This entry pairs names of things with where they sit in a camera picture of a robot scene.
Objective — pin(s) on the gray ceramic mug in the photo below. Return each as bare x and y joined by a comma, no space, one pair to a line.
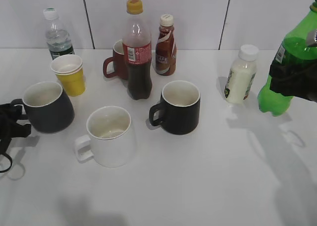
48,108

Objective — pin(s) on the clear water bottle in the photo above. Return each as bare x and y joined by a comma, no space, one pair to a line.
57,37

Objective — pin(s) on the red ceramic mug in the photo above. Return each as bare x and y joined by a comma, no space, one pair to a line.
118,62

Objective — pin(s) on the brown coffee drink bottle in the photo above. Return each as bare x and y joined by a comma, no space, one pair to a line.
166,50

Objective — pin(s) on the white ceramic mug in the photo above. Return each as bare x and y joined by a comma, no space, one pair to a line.
110,139

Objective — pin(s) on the black ceramic mug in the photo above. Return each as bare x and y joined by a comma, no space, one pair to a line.
179,108

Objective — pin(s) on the yellow paper cup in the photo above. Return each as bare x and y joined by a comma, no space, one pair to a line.
73,83

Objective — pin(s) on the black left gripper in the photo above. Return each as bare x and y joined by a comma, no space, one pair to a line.
9,128

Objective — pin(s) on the cola bottle yellow cap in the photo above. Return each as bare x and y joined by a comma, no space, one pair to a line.
137,47

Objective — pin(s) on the white milk bottle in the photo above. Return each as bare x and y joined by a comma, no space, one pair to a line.
241,74

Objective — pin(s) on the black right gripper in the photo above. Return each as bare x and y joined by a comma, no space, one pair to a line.
297,79

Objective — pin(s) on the green sprite bottle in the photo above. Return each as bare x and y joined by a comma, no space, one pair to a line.
291,50

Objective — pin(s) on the white paper cup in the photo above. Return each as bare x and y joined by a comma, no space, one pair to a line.
66,64

